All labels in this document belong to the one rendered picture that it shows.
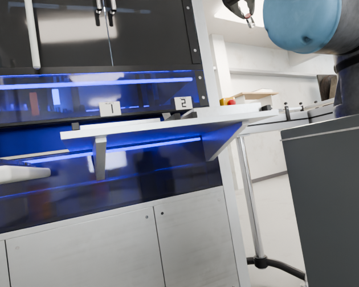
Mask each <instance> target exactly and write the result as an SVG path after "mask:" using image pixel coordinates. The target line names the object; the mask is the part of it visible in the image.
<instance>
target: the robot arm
mask: <svg viewBox="0 0 359 287"><path fill-rule="evenodd" d="M239 1H240V0H222V2H223V4H224V6H225V7H226V8H227V9H229V10H230V11H231V12H232V13H233V14H235V15H236V16H237V17H239V18H241V19H245V17H244V13H243V12H241V9H240V7H239V6H238V4H239V3H238V2H239ZM244 1H245V2H247V7H248V8H249V13H250V14H251V16H253V14H254V11H255V0H244ZM263 23H264V28H265V30H266V31H267V33H268V37H269V38H270V39H271V41H272V42H273V43H274V44H275V45H277V46H278V47H280V48H282V49H284V50H287V51H293V52H295V53H298V54H326V55H333V60H334V65H335V68H336V74H337V86H336V93H335V97H334V104H333V116H334V119H335V118H340V117H345V116H351V115H354V114H359V0H264V1H263Z"/></svg>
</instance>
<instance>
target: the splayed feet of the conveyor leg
mask: <svg viewBox="0 0 359 287"><path fill-rule="evenodd" d="M246 260H247V265H255V267H257V268H259V269H264V268H267V267H268V266H270V267H274V268H278V269H280V270H283V271H285V272H287V273H289V274H291V275H293V276H295V277H297V278H299V279H301V280H303V281H304V282H302V283H301V284H300V286H301V287H308V281H307V277H306V273H305V272H303V271H301V270H299V269H297V268H294V267H292V266H290V265H288V264H286V263H284V262H281V261H279V260H275V259H271V258H268V257H267V256H266V255H265V256H264V257H263V258H257V257H256V256H254V257H246Z"/></svg>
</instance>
